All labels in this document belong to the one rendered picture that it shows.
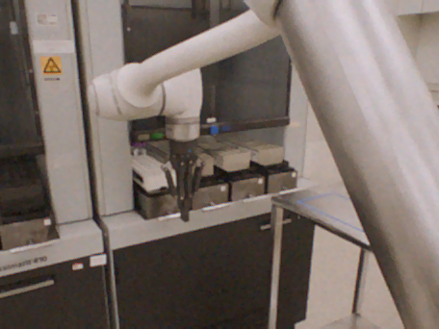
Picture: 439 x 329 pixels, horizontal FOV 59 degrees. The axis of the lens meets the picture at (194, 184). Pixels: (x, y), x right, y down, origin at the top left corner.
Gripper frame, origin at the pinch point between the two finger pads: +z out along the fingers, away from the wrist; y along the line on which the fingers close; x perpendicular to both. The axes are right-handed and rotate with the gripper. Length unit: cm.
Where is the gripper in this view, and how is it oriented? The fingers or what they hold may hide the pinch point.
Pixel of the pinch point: (184, 209)
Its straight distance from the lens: 109.3
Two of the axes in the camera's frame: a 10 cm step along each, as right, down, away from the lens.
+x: 4.7, 2.7, -8.4
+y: -8.8, 1.6, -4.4
